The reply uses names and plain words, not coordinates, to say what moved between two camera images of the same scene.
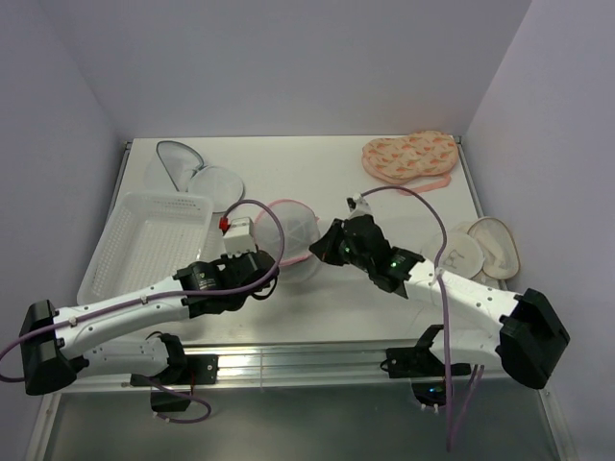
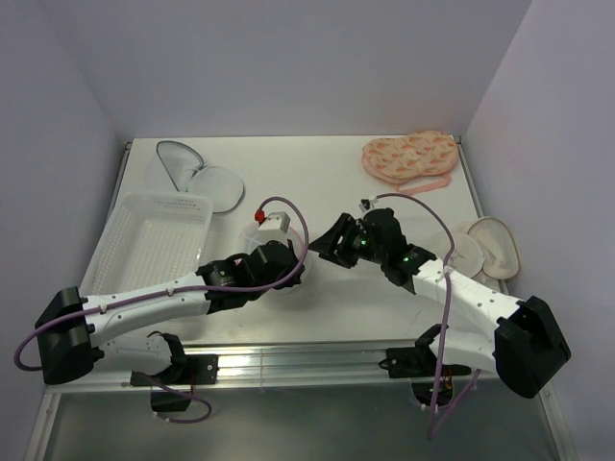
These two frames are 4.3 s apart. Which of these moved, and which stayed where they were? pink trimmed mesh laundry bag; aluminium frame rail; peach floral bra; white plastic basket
Moved: pink trimmed mesh laundry bag
Stayed: white plastic basket; aluminium frame rail; peach floral bra
